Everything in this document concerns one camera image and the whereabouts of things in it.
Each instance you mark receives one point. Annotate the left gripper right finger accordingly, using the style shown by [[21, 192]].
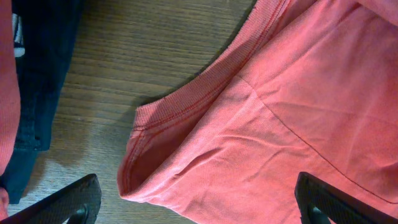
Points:
[[322, 203]]

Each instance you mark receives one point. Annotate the folded navy blue garment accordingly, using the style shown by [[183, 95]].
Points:
[[44, 34]]

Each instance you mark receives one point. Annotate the folded red soccer shirt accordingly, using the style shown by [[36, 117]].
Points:
[[10, 98]]

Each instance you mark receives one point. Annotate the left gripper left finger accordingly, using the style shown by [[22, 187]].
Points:
[[77, 203]]

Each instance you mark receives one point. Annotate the salmon red t-shirt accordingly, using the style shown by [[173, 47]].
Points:
[[305, 86]]

